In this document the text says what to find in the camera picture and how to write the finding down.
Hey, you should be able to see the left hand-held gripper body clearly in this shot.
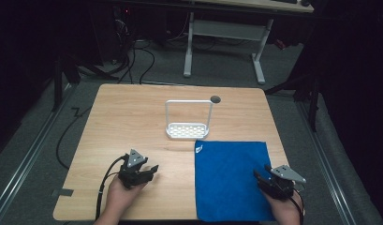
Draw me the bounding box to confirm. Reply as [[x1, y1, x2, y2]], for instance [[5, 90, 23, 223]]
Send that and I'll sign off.
[[118, 148, 155, 189]]

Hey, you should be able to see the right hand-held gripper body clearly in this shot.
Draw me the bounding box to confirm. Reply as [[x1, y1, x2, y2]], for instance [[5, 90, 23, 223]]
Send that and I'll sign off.
[[258, 164, 307, 201]]

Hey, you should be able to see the blue cloth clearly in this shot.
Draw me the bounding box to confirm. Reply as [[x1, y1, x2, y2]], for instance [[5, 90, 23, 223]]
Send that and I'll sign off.
[[194, 140, 277, 223]]

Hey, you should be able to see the white rack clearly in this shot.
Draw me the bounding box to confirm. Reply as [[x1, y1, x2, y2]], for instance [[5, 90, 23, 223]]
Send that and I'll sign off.
[[165, 99, 214, 141]]

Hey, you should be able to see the person's right hand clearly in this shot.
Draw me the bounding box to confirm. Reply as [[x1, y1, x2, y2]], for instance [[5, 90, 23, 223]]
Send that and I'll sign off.
[[263, 189, 304, 225]]

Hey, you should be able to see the person's left hand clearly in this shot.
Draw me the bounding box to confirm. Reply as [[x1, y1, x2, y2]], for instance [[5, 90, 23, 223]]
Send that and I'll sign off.
[[102, 179, 149, 225]]

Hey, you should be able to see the grey tape piece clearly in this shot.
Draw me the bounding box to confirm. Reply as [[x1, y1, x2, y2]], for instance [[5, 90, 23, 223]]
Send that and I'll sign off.
[[56, 187, 75, 198]]

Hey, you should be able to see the black stand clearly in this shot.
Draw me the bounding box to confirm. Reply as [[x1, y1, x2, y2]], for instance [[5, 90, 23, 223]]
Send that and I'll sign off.
[[264, 69, 319, 133], [52, 52, 120, 113]]

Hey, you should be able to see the dark computer tower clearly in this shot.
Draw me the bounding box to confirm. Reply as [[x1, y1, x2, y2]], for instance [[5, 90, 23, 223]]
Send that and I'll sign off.
[[92, 4, 134, 67]]

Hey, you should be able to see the white-legged desk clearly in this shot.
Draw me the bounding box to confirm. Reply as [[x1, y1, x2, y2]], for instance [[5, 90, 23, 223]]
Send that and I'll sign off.
[[183, 0, 315, 85]]

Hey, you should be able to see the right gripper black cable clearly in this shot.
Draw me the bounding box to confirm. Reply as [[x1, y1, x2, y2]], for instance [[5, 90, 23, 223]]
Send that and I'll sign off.
[[287, 188, 305, 225]]

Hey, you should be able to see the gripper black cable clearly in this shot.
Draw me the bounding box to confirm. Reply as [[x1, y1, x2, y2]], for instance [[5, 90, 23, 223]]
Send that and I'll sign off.
[[287, 188, 305, 225], [95, 154, 128, 220]]

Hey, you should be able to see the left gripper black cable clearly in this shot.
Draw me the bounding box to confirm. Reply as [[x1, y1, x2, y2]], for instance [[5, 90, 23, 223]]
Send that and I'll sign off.
[[95, 154, 128, 220]]

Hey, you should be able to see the metal floor rail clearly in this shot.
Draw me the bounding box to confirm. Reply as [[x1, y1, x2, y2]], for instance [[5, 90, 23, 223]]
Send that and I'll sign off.
[[0, 83, 77, 225], [296, 101, 359, 225]]

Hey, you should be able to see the black floor cable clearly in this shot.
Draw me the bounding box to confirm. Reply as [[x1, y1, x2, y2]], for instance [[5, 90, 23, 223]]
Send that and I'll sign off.
[[55, 107, 92, 171]]

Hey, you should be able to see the bundle of black cables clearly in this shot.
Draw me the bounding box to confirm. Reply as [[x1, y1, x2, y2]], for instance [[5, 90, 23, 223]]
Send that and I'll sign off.
[[109, 37, 156, 85]]

